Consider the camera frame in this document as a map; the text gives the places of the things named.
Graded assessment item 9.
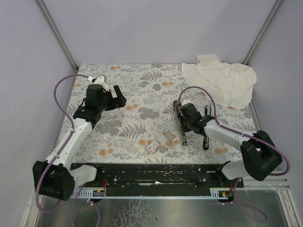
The cardboard staple tray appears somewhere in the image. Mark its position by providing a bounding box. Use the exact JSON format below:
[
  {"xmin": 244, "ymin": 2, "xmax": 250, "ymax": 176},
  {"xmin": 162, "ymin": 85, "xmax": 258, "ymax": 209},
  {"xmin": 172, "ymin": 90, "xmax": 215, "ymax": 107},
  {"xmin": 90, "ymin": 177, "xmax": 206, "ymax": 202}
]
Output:
[{"xmin": 162, "ymin": 130, "xmax": 177, "ymax": 143}]

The black stapler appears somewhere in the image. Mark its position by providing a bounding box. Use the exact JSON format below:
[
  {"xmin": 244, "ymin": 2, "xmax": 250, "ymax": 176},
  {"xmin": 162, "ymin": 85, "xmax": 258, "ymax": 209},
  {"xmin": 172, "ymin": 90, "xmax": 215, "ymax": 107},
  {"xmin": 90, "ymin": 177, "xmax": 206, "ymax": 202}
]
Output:
[{"xmin": 203, "ymin": 104, "xmax": 212, "ymax": 150}]

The silver stapler magazine rail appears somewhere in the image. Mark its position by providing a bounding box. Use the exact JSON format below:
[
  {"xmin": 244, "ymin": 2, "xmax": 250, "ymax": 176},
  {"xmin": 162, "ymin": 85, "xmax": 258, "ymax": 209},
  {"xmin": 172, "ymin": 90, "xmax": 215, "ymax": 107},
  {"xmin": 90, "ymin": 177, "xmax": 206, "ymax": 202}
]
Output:
[{"xmin": 173, "ymin": 100, "xmax": 187, "ymax": 146}]

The red white staple box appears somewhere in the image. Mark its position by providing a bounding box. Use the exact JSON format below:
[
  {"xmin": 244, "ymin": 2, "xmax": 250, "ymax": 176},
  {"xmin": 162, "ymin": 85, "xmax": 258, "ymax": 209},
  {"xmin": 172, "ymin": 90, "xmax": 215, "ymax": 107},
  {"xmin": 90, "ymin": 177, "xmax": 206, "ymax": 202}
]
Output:
[{"xmin": 145, "ymin": 140, "xmax": 159, "ymax": 153}]

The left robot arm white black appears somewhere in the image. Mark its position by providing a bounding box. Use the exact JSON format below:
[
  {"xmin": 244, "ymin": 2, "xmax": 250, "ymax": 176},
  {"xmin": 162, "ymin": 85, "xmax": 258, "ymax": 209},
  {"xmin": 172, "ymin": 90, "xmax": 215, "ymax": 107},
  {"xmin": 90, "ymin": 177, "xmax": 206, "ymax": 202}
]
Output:
[{"xmin": 33, "ymin": 84, "xmax": 126, "ymax": 201}]

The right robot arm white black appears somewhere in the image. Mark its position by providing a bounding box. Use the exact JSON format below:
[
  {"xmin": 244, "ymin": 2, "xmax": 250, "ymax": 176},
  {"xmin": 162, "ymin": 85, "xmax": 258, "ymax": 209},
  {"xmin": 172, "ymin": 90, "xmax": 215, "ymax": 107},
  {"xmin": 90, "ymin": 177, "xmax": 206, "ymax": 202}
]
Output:
[{"xmin": 179, "ymin": 103, "xmax": 282, "ymax": 181}]

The floral patterned table mat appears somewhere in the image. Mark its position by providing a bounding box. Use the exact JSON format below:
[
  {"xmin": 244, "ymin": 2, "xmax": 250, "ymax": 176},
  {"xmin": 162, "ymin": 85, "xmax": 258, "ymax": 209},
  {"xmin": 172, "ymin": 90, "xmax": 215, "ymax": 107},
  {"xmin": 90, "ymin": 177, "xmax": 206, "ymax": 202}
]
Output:
[{"xmin": 53, "ymin": 63, "xmax": 266, "ymax": 164}]

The cream white cloth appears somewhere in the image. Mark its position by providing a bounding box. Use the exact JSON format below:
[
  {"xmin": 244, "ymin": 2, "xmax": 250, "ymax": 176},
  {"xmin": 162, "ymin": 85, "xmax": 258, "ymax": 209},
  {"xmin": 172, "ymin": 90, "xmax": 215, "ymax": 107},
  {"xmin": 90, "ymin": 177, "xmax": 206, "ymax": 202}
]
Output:
[{"xmin": 181, "ymin": 54, "xmax": 257, "ymax": 109}]

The aluminium extrusion crossbar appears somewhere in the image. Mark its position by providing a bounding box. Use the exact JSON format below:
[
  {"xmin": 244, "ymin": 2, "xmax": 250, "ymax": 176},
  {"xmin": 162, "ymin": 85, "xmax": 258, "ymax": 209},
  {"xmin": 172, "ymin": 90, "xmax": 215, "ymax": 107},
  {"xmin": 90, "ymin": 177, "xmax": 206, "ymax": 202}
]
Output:
[{"xmin": 243, "ymin": 176, "xmax": 290, "ymax": 190}]

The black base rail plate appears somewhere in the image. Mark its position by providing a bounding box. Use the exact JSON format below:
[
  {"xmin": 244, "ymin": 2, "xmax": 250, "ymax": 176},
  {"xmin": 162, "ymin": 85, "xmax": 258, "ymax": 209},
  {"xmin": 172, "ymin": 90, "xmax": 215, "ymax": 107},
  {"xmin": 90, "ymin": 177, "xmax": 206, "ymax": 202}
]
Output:
[{"xmin": 84, "ymin": 163, "xmax": 244, "ymax": 201}]

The white slotted cable duct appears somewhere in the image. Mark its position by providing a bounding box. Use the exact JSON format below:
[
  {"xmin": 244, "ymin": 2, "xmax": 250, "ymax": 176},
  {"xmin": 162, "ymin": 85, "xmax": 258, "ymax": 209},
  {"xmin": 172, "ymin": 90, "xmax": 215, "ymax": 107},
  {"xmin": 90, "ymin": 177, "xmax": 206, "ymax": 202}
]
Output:
[{"xmin": 71, "ymin": 188, "xmax": 106, "ymax": 199}]

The left aluminium frame post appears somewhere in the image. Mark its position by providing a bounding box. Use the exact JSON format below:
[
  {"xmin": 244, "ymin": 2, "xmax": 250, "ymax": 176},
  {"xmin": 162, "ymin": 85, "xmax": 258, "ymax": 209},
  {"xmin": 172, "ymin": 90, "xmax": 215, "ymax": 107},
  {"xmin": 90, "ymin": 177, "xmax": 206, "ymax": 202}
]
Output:
[{"xmin": 36, "ymin": 0, "xmax": 79, "ymax": 72}]

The aluminium frame post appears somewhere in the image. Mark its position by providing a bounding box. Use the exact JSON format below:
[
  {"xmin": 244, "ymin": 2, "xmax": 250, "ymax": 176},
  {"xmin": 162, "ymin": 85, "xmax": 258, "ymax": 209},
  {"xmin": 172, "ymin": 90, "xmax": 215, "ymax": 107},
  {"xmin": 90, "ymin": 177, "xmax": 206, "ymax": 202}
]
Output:
[
  {"xmin": 242, "ymin": 0, "xmax": 284, "ymax": 65},
  {"xmin": 36, "ymin": 0, "xmax": 79, "ymax": 72}
]

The right aluminium frame post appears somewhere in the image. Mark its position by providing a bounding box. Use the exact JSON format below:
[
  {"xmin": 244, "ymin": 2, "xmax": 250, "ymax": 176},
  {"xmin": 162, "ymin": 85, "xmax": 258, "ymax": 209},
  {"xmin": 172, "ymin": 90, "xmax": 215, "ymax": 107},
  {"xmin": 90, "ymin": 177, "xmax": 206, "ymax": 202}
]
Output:
[{"xmin": 242, "ymin": 0, "xmax": 284, "ymax": 65}]

